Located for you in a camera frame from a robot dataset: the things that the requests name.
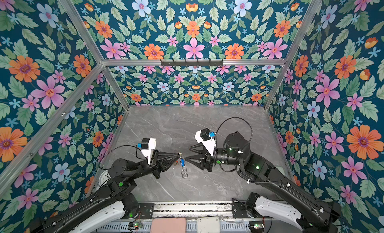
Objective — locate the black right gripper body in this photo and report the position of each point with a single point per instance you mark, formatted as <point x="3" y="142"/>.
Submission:
<point x="209" y="161"/>

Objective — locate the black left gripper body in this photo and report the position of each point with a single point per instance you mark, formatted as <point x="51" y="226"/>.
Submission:
<point x="155" y="170"/>

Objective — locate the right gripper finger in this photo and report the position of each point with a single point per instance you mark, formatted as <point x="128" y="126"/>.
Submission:
<point x="198" y="149"/>
<point x="197" y="161"/>

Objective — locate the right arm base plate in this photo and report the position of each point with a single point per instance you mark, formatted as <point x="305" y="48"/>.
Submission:
<point x="242" y="211"/>

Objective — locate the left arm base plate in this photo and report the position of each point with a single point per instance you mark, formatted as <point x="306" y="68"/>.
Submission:
<point x="144" y="211"/>

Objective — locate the pink box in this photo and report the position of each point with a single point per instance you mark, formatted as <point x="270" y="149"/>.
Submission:
<point x="169" y="225"/>

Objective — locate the green circuit board right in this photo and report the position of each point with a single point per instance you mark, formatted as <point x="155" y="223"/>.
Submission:
<point x="256" y="227"/>

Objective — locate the white analog alarm clock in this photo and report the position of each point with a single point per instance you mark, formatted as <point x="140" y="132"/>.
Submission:
<point x="104" y="177"/>

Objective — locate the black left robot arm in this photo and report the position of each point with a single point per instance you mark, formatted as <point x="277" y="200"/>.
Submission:
<point x="115" y="192"/>

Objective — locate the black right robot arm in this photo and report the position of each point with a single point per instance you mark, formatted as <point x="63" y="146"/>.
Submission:
<point x="298" y="208"/>

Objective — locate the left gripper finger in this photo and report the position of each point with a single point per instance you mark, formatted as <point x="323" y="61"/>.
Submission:
<point x="164" y="155"/>
<point x="168" y="162"/>

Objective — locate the aluminium front rail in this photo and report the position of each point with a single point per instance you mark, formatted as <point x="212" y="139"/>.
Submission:
<point x="216" y="210"/>

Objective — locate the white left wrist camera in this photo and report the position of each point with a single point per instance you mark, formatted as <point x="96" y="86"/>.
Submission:
<point x="147" y="147"/>

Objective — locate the black wall hook rail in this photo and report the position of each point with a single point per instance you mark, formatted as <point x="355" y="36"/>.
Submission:
<point x="197" y="62"/>

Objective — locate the white box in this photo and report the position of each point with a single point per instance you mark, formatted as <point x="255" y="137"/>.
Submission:
<point x="208" y="225"/>

